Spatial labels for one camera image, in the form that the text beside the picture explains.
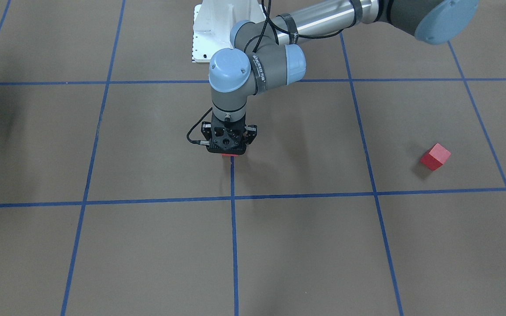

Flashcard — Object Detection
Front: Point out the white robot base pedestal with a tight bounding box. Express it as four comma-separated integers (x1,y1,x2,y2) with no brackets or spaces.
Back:
192,0,265,63

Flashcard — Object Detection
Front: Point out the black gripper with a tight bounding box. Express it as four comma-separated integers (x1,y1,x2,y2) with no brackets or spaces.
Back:
201,121,258,155

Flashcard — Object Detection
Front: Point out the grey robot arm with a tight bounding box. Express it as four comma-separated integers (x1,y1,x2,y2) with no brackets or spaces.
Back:
186,0,479,156

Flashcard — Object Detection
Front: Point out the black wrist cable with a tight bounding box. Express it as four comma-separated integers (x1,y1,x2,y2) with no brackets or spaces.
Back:
186,108,214,145

